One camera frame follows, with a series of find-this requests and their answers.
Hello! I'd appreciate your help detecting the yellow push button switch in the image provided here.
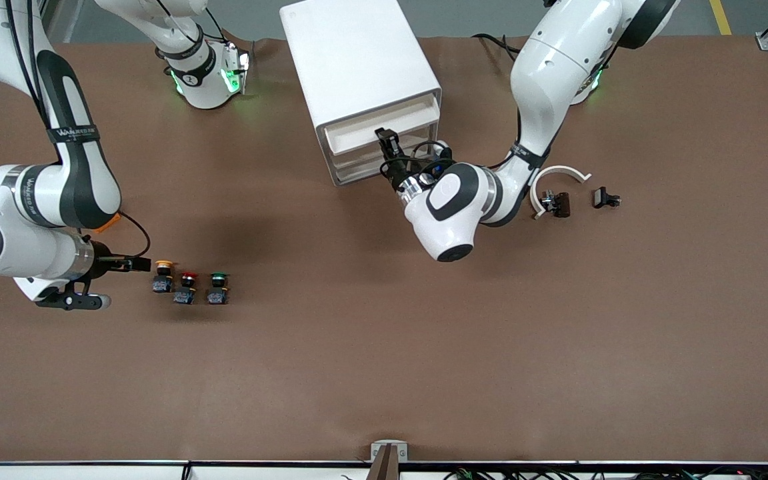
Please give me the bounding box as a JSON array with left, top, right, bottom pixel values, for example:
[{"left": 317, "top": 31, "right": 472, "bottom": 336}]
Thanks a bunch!
[{"left": 152, "top": 260, "right": 175, "bottom": 294}]

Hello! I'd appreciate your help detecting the white plastic bin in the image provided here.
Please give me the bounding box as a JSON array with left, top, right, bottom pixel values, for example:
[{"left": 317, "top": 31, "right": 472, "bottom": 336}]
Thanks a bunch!
[{"left": 323, "top": 92, "right": 441, "bottom": 156}]

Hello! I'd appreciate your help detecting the white curved plastic clamp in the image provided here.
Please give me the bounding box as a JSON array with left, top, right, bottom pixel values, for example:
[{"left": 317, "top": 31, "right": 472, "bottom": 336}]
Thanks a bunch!
[{"left": 531, "top": 165, "right": 592, "bottom": 220}]

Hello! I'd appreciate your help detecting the red push button switch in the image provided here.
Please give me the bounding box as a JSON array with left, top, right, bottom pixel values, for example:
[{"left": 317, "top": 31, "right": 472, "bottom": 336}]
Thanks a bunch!
[{"left": 173, "top": 271, "right": 198, "bottom": 305}]

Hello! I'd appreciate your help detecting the green push button switch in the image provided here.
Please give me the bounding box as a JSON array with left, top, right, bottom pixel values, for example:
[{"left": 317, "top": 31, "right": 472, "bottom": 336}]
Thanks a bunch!
[{"left": 207, "top": 272, "right": 230, "bottom": 306}]

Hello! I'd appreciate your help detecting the black floor cable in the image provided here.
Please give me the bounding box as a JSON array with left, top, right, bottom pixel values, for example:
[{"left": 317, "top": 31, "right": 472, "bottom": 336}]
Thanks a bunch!
[{"left": 471, "top": 32, "right": 525, "bottom": 62}]

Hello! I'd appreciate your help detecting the chrome valve brown handle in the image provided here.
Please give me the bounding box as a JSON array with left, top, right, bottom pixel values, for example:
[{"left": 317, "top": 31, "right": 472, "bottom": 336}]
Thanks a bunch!
[{"left": 540, "top": 191, "right": 571, "bottom": 219}]

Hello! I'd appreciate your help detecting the white table edge rail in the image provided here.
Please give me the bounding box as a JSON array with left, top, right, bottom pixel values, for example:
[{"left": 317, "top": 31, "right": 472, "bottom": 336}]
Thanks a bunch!
[{"left": 0, "top": 460, "right": 768, "bottom": 480}]

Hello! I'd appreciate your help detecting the grey metal bracket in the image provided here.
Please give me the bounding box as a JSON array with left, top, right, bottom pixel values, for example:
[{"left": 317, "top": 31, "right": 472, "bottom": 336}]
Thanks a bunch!
[{"left": 371, "top": 440, "right": 409, "bottom": 462}]

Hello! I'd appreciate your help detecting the brown post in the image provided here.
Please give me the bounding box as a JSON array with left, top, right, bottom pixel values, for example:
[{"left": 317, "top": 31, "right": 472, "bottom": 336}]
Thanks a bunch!
[{"left": 368, "top": 445, "right": 399, "bottom": 480}]

